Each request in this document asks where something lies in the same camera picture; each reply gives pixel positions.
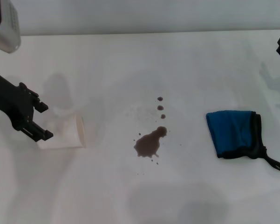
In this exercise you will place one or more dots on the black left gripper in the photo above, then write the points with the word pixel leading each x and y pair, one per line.
pixel 11 102

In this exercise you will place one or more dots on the white paper cup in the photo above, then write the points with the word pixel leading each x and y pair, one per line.
pixel 70 136

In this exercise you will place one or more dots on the blue rag with black trim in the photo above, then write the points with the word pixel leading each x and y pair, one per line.
pixel 226 130

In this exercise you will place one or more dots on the large dark liquid puddle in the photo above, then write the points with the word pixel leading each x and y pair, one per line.
pixel 146 144

